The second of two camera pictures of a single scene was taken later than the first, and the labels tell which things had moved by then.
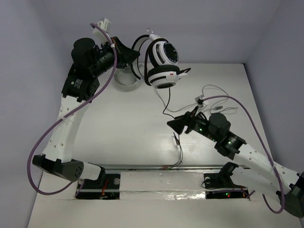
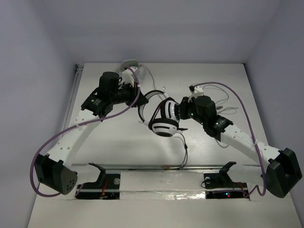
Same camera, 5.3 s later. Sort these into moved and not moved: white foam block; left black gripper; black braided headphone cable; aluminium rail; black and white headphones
Moved: black braided headphone cable; black and white headphones; left black gripper
Not moved: aluminium rail; white foam block
